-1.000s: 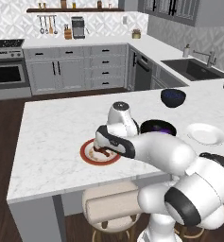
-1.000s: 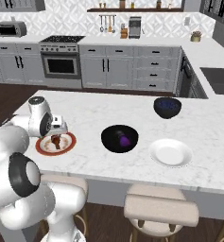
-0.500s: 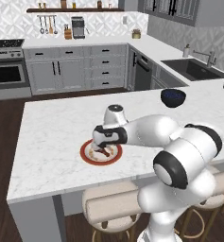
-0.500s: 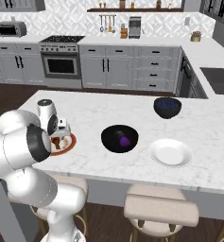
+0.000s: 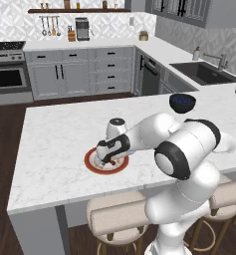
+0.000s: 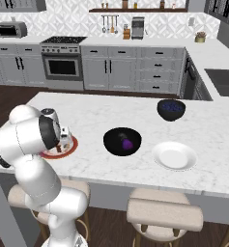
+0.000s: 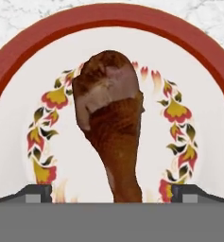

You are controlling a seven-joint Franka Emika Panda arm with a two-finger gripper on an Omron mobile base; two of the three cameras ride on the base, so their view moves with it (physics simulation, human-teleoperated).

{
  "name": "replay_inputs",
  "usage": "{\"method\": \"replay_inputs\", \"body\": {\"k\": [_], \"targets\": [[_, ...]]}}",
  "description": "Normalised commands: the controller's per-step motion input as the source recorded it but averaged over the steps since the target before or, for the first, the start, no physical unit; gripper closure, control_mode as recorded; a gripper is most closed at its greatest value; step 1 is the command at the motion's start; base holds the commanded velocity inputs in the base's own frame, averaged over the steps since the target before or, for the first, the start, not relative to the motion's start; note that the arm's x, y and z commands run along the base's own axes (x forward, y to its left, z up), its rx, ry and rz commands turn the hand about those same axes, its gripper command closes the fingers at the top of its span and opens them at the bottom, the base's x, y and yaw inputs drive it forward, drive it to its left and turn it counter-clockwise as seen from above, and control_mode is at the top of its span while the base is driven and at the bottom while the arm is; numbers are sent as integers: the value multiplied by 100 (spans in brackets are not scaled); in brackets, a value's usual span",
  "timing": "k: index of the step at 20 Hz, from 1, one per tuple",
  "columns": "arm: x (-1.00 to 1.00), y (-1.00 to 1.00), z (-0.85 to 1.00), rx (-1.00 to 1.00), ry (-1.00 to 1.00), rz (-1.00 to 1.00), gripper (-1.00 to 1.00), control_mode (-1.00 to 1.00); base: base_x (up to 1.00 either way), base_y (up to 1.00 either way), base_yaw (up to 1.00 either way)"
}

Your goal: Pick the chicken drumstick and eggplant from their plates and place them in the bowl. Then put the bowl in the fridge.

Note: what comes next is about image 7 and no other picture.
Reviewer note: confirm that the red-rimmed floral white plate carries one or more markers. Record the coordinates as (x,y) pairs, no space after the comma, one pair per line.
(198,63)

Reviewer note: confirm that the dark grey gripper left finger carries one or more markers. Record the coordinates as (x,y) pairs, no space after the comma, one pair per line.
(37,193)

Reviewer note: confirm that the brown chicken drumstick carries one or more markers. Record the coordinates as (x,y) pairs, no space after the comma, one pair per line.
(112,119)

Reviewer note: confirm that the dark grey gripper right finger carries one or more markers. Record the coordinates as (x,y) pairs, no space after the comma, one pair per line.
(186,193)

